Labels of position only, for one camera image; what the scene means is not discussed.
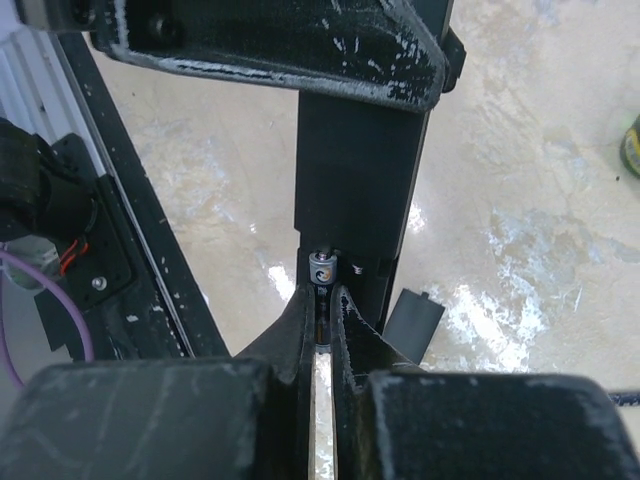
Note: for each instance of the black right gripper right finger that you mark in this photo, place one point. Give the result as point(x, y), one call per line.
point(394, 420)

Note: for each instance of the green glass bottle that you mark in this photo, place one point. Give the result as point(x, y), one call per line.
point(630, 148)

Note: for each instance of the black battery cover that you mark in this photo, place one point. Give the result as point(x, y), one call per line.
point(412, 324)

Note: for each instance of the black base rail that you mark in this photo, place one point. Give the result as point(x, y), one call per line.
point(162, 313)

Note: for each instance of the black remote control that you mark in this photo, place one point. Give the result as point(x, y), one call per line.
point(355, 175)

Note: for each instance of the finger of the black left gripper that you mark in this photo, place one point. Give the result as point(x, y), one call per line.
point(378, 52)

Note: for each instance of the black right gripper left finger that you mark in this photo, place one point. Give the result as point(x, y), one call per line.
point(243, 417)

